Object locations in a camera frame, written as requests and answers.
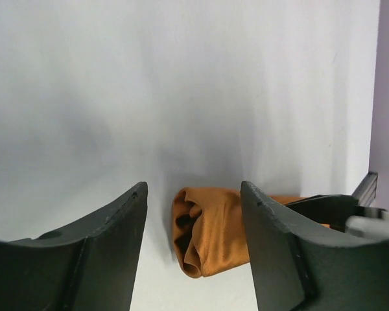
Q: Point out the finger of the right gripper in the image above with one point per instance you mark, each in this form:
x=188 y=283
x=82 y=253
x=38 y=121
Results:
x=331 y=210

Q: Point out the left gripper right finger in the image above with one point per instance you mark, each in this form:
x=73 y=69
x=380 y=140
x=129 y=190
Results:
x=299 y=264

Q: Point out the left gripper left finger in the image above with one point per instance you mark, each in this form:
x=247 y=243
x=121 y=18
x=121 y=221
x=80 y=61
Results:
x=89 y=264

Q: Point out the orange cloth napkin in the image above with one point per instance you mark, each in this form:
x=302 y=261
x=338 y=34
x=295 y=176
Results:
x=208 y=232

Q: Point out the aluminium frame rail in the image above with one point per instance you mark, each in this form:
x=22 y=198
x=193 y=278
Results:
x=366 y=191

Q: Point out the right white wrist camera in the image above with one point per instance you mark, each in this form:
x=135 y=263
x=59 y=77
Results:
x=373 y=225

